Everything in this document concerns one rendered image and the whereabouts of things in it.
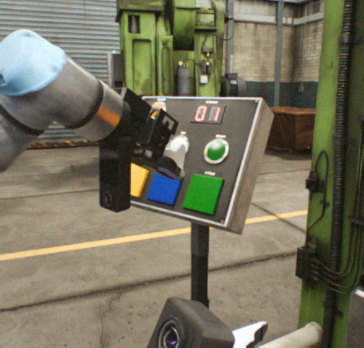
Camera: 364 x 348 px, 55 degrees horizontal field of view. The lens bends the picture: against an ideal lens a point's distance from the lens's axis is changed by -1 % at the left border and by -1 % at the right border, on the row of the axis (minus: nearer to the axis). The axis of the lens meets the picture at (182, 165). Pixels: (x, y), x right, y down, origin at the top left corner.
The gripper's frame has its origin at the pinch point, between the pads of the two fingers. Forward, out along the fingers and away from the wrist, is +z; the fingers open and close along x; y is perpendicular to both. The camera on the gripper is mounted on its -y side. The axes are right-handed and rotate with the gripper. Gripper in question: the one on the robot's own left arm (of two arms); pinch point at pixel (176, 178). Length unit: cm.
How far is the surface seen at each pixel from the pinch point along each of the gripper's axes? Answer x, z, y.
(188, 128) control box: 9.1, 10.3, 14.3
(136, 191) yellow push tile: 17.2, 9.6, -2.7
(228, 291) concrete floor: 57, 162, -29
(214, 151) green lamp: 0.0, 9.9, 9.3
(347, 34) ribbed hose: -20.4, 12.6, 38.3
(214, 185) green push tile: -2.5, 9.6, 2.0
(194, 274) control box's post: 9.6, 33.0, -17.1
